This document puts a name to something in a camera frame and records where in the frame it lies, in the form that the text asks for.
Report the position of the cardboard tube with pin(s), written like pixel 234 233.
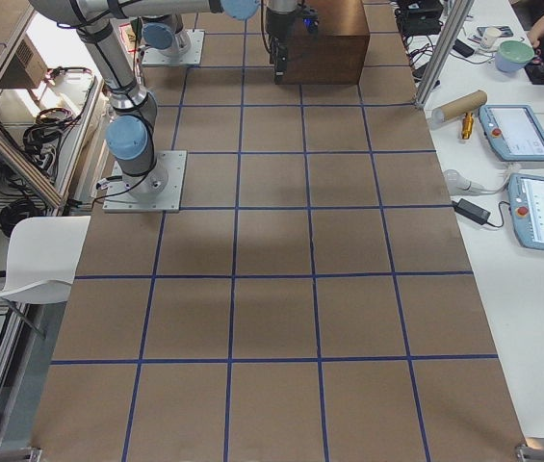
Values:
pixel 459 106

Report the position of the yellow screwdriver tool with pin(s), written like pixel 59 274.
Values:
pixel 467 126

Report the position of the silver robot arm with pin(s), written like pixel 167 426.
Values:
pixel 144 170
pixel 166 34

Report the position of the green and blue bowl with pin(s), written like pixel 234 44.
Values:
pixel 513 55

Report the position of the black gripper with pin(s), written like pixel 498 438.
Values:
pixel 278 25

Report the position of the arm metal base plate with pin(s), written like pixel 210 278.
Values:
pixel 153 58
pixel 160 191

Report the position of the far blue teach pendant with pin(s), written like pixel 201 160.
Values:
pixel 513 132

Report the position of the dark brown wooden drawer box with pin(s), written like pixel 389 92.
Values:
pixel 335 55

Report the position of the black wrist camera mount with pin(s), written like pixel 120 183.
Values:
pixel 309 17

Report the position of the white light bulb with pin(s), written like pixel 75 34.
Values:
pixel 456 183

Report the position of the aluminium frame post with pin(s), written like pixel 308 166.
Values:
pixel 454 23

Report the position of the white paper cup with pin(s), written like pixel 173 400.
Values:
pixel 489 37

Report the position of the black power adapter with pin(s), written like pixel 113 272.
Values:
pixel 471 211

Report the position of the white plastic chair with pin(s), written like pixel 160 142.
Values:
pixel 42 259

